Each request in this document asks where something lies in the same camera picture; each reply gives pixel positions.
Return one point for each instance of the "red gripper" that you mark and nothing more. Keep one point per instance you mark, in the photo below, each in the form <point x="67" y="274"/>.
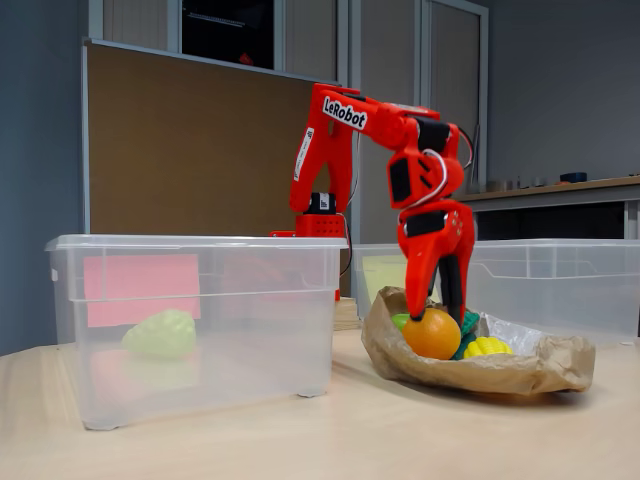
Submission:
<point x="434" y="239"/>

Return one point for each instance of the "toy orange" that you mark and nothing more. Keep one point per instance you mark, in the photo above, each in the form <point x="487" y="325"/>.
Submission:
<point x="432" y="335"/>

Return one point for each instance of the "green toy apple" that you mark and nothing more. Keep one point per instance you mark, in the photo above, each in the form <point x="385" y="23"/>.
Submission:
<point x="400" y="322"/>

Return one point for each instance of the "dark green toy cucumber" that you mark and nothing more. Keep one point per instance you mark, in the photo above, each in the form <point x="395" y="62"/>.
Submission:
<point x="464" y="347"/>

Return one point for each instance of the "yellow toy corn cob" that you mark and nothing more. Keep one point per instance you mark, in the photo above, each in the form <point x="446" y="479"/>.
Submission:
<point x="487" y="347"/>

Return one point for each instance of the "light green toy grapes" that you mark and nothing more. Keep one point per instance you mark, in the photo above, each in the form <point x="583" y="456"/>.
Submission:
<point x="160" y="334"/>

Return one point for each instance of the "red robot arm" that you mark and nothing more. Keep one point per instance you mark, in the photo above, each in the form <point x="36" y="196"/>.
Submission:
<point x="380" y="125"/>

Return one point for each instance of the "clear plastic bin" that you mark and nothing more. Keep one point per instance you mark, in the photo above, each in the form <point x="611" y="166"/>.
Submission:
<point x="575" y="280"/>
<point x="200" y="242"/>

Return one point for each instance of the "yellow sticky note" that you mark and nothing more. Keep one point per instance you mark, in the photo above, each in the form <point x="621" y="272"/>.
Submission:
<point x="382" y="275"/>

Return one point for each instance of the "crumpled brown paper bag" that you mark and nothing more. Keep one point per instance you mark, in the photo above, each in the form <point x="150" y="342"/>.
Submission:
<point x="450" y="375"/>

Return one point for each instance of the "wooden base block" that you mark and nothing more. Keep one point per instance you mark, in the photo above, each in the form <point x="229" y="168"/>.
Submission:
<point x="347" y="315"/>

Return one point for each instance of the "wooden background bench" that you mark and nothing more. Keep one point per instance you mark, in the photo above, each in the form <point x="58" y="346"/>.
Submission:
<point x="550" y="192"/>

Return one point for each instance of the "plastic table clamp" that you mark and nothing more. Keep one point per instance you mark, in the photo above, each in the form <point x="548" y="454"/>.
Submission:
<point x="284" y="233"/>

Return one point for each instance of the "dark blue round tin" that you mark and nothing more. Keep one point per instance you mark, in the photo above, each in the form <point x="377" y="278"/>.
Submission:
<point x="573" y="177"/>

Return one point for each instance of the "grey double-door cabinet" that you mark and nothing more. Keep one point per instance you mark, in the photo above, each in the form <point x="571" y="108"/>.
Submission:
<point x="450" y="20"/>

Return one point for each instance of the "brown cork pin board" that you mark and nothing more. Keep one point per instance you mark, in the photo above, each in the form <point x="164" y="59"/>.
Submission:
<point x="200" y="150"/>

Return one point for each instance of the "pink sticky note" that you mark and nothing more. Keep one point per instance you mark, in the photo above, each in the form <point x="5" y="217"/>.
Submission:
<point x="140" y="285"/>

